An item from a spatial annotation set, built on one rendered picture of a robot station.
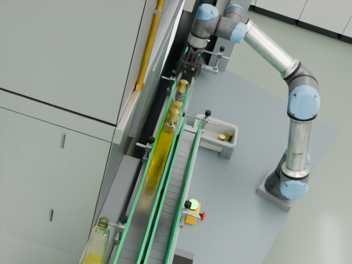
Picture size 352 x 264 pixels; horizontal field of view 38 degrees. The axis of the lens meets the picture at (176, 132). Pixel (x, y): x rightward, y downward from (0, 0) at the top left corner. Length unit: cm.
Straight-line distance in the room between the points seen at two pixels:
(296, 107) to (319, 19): 412
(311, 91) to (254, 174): 70
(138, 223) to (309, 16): 445
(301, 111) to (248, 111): 98
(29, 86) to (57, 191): 41
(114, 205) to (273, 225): 75
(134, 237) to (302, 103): 80
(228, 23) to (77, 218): 87
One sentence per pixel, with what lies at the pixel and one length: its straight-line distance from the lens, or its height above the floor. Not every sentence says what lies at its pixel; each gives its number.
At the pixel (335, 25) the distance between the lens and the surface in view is 611.
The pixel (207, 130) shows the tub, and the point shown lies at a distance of 265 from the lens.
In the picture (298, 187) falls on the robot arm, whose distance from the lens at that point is 221.
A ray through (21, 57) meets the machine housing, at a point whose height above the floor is 152.
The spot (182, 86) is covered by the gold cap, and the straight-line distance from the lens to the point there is 208.
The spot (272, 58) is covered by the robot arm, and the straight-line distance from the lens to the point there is 206.
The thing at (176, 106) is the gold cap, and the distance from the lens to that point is 206.
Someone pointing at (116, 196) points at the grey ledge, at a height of 88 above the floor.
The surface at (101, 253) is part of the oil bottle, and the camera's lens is 166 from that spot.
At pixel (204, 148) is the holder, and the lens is 253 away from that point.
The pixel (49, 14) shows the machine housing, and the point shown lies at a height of 168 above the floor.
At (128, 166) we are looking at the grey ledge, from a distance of 214.
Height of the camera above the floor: 234
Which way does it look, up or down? 38 degrees down
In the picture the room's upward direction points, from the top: 19 degrees clockwise
